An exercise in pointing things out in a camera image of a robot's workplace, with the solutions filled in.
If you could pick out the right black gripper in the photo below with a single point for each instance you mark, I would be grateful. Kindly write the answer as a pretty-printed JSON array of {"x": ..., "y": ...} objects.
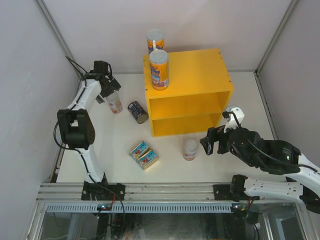
[{"x": 214, "y": 134}]

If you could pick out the yellow wooden shelf cabinet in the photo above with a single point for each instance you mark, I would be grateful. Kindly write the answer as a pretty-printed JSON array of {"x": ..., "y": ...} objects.
[{"x": 199, "y": 89}]

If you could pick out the yellow can with white spoon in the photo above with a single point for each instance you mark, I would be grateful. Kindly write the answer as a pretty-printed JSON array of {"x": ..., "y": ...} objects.
[{"x": 159, "y": 68}]

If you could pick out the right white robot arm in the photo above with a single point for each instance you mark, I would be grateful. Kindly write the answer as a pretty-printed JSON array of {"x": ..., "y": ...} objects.
[{"x": 275, "y": 157}]

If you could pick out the orange can with spoon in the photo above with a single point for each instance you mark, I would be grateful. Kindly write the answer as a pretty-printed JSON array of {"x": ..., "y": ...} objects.
[{"x": 155, "y": 38}]

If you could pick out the grey slotted cable duct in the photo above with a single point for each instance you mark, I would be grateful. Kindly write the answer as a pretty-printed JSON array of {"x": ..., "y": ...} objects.
[{"x": 147, "y": 208}]

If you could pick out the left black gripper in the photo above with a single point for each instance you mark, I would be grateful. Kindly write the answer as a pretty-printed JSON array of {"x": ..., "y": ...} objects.
[{"x": 113, "y": 86}]

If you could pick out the aluminium frame rail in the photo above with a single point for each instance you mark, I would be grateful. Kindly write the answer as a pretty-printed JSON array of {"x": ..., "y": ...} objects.
[{"x": 179, "y": 192}]

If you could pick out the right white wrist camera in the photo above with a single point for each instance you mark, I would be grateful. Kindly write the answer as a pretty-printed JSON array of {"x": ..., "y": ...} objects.
[{"x": 234, "y": 116}]

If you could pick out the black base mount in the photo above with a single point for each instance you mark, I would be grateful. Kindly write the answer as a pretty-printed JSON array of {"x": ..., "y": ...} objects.
[
  {"x": 94, "y": 191},
  {"x": 222, "y": 192}
]

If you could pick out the dark blue tin can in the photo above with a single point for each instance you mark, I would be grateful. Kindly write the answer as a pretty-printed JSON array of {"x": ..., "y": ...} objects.
[{"x": 138, "y": 113}]

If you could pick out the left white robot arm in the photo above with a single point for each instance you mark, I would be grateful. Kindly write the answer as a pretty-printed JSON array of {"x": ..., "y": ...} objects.
[{"x": 74, "y": 130}]

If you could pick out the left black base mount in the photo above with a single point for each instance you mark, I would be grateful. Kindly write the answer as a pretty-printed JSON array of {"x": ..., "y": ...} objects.
[{"x": 94, "y": 191}]

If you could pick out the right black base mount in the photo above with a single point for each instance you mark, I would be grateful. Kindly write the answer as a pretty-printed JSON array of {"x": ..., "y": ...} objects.
[{"x": 222, "y": 192}]

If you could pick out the white porridge can red label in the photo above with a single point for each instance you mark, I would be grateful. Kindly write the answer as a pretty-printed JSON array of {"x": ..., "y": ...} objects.
[{"x": 190, "y": 148}]

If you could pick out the blue luncheon meat tin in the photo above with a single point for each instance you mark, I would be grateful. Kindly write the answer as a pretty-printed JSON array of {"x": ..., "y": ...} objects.
[
  {"x": 147, "y": 159},
  {"x": 139, "y": 150}
]

